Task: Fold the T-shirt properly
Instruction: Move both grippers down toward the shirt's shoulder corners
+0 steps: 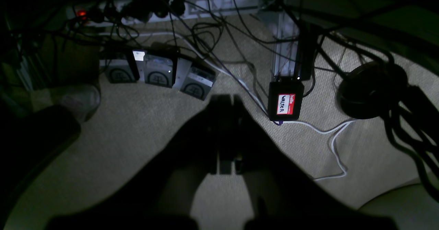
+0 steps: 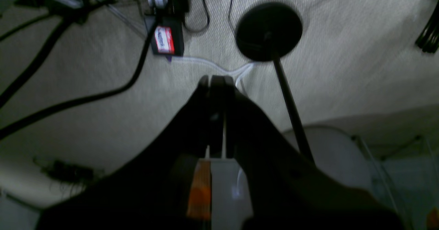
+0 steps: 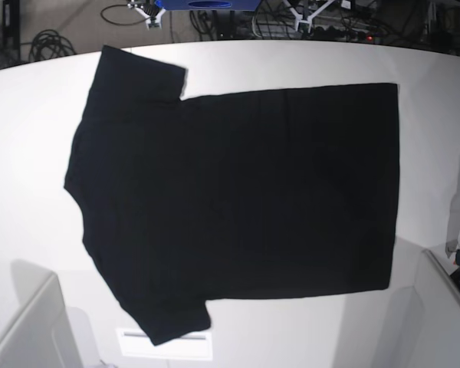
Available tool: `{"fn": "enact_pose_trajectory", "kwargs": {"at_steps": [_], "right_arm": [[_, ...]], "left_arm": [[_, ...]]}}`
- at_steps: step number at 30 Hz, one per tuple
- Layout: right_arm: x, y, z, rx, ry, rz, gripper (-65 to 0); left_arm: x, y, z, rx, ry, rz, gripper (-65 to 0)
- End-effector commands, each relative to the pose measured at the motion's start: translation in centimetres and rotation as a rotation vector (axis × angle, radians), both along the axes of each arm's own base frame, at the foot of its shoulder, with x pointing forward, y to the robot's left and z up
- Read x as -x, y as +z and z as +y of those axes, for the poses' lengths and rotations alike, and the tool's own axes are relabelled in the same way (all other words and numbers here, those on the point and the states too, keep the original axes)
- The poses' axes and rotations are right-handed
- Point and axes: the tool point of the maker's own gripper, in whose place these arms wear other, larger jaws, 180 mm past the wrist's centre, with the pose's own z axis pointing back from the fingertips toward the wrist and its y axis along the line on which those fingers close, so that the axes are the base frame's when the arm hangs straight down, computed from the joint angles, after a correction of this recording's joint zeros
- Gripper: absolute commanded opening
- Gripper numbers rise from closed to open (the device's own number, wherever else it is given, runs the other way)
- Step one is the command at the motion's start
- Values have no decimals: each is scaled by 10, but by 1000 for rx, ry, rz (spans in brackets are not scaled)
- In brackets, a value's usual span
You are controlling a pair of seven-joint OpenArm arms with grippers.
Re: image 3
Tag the black T-shirt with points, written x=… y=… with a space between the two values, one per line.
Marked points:
x=265 y=194

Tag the black power strip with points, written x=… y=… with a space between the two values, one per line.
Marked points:
x=339 y=34

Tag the blue box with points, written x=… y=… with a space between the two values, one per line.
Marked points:
x=236 y=5

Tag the white left partition panel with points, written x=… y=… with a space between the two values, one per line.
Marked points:
x=39 y=333

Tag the white partition panel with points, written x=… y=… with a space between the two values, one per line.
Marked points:
x=39 y=333
x=426 y=320

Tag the white right partition panel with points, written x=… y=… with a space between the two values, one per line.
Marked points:
x=426 y=320

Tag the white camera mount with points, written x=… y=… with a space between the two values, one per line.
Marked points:
x=304 y=14
x=152 y=11

